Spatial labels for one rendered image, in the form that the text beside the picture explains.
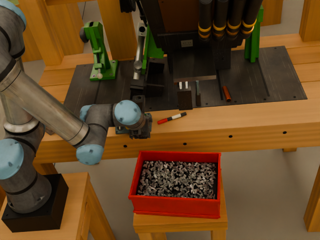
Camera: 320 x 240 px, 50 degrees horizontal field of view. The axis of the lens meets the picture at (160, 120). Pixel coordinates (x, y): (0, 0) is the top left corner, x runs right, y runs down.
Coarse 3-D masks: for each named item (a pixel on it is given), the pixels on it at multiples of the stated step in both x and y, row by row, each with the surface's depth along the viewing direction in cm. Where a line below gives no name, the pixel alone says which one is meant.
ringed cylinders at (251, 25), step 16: (208, 0) 96; (224, 0) 96; (240, 0) 96; (256, 0) 96; (208, 16) 105; (224, 16) 105; (240, 16) 106; (256, 16) 107; (208, 32) 117; (224, 32) 119; (240, 32) 122
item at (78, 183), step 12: (72, 180) 137; (84, 180) 137; (72, 192) 133; (84, 192) 133; (72, 204) 129; (84, 204) 131; (0, 216) 129; (72, 216) 125; (0, 228) 126; (60, 228) 123; (72, 228) 122
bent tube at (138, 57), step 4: (140, 24) 146; (140, 28) 149; (144, 28) 148; (140, 32) 146; (144, 32) 146; (140, 36) 152; (144, 36) 146; (140, 40) 156; (140, 44) 158; (140, 48) 158; (136, 52) 160; (140, 52) 159; (136, 56) 159; (140, 56) 159; (140, 60) 159; (136, 76) 158
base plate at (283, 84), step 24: (264, 48) 177; (120, 72) 178; (168, 72) 173; (216, 72) 168; (240, 72) 165; (264, 72) 163; (288, 72) 161; (72, 96) 169; (96, 96) 166; (120, 96) 164; (168, 96) 159; (192, 96) 157; (216, 96) 155; (240, 96) 153; (264, 96) 151; (288, 96) 149
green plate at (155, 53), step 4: (148, 24) 134; (148, 28) 136; (148, 32) 137; (148, 36) 138; (152, 36) 139; (148, 40) 139; (152, 40) 141; (148, 44) 142; (152, 44) 142; (148, 48) 143; (152, 48) 143; (156, 48) 143; (160, 48) 143; (144, 52) 143; (148, 52) 145; (152, 52) 145; (156, 52) 145; (160, 52) 145; (144, 56) 145; (148, 56) 146; (152, 56) 146; (156, 56) 146; (160, 56) 146
